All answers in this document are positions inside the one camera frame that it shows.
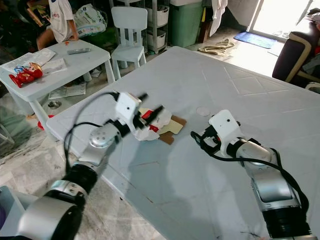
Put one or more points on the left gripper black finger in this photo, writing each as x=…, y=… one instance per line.
x=143, y=96
x=155, y=114

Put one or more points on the white and red wrapper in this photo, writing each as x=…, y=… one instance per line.
x=162, y=131

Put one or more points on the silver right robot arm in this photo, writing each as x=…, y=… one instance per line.
x=272, y=185

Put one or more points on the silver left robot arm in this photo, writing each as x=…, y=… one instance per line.
x=102, y=139

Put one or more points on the tall green bin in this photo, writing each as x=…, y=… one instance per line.
x=185, y=25

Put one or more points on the purple plastic rubbish bin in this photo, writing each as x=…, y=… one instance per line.
x=2, y=220

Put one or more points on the beige cardboard piece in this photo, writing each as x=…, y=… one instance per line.
x=176, y=124

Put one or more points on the brown cardboard scrap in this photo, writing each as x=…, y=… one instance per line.
x=167, y=138

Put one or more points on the large white folding table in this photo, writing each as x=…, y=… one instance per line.
x=205, y=190

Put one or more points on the white child chair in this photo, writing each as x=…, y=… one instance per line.
x=128, y=45

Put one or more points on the white shelf unit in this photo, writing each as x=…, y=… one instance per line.
x=157, y=25

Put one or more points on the floor paper sheets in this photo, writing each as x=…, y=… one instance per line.
x=67, y=90

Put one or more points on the grey remote control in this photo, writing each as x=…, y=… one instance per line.
x=79, y=50

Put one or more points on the light blue small plastic table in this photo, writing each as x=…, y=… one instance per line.
x=70, y=65

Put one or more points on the beige woven slippers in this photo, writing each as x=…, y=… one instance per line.
x=215, y=47

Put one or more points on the printed diaper pack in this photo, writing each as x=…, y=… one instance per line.
x=91, y=20

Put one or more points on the white paper sheet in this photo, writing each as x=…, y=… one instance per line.
x=55, y=65

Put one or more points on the red round floor toy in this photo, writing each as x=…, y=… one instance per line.
x=42, y=122

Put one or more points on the blue door mat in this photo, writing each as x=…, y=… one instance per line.
x=255, y=39

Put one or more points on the child in white shirt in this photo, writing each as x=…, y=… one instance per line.
x=62, y=20

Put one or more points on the white hanging cloth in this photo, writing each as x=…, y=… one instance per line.
x=219, y=10

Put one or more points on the red doll toy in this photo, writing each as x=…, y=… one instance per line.
x=26, y=75

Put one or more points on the clear plastic packaging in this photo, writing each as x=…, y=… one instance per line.
x=30, y=57

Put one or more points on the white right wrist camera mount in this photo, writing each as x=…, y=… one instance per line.
x=225, y=127

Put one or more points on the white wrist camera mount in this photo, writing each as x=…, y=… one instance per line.
x=225, y=127
x=127, y=107

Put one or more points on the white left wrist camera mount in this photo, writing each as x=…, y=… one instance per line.
x=127, y=107

